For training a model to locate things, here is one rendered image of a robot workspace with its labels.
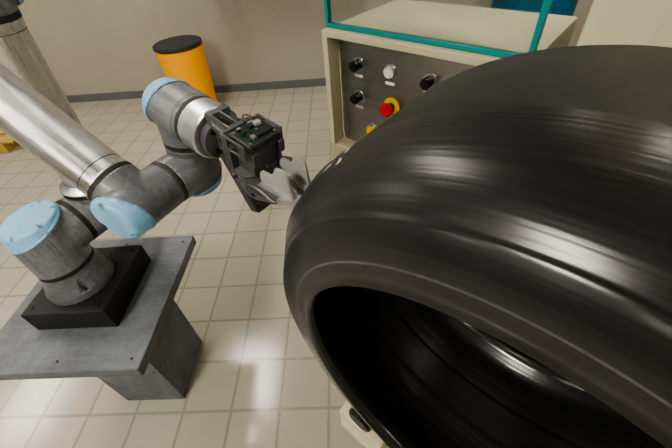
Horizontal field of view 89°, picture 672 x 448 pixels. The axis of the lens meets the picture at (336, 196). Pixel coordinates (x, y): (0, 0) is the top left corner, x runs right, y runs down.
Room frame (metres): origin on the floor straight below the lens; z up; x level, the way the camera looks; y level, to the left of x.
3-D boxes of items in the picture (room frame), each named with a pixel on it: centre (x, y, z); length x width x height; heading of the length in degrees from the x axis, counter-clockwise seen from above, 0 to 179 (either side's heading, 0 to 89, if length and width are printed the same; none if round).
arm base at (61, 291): (0.69, 0.83, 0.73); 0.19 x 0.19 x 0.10
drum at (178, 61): (3.27, 1.29, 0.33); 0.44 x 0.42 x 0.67; 177
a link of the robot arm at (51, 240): (0.70, 0.83, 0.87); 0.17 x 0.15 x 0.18; 150
